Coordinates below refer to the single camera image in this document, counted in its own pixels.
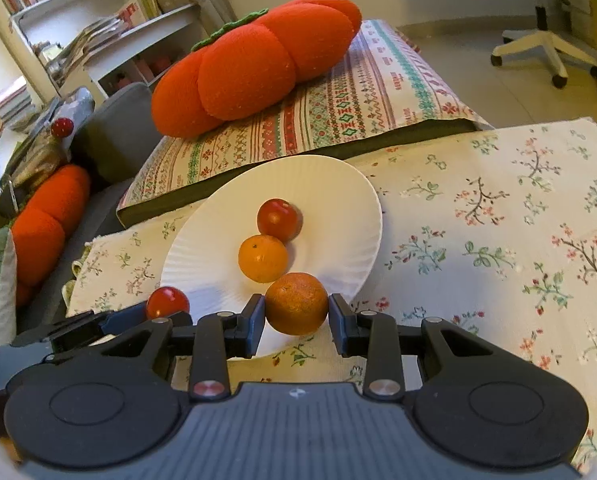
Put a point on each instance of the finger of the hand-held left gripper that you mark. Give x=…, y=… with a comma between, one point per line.
x=124, y=322

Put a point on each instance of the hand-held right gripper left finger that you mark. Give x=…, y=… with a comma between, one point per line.
x=255, y=324

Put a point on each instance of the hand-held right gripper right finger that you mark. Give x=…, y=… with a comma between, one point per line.
x=336, y=323

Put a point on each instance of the rough-skinned orange mandarin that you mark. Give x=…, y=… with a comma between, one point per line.
x=296, y=303

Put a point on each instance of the small red plum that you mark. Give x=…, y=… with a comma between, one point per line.
x=167, y=303

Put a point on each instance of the white ridged plate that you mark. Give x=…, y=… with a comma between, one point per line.
x=328, y=210

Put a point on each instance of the smooth orange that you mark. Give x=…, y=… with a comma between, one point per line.
x=262, y=258

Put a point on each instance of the small orange persimmon cushion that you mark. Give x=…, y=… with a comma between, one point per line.
x=43, y=225

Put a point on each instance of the floral tablecloth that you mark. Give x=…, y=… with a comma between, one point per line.
x=488, y=240

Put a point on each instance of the silver bag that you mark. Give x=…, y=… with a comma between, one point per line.
x=38, y=150

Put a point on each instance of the grey sofa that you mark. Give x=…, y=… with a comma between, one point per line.
x=113, y=125

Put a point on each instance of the small red fruit on shelf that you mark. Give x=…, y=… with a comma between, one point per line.
x=62, y=126

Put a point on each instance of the patterned striped seat cushion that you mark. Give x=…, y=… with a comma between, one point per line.
x=358, y=105

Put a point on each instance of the large orange persimmon cushion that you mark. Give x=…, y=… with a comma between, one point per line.
x=258, y=60

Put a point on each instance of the white bookshelf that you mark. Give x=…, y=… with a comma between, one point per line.
x=103, y=25

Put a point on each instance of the white office chair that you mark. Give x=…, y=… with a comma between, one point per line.
x=543, y=30

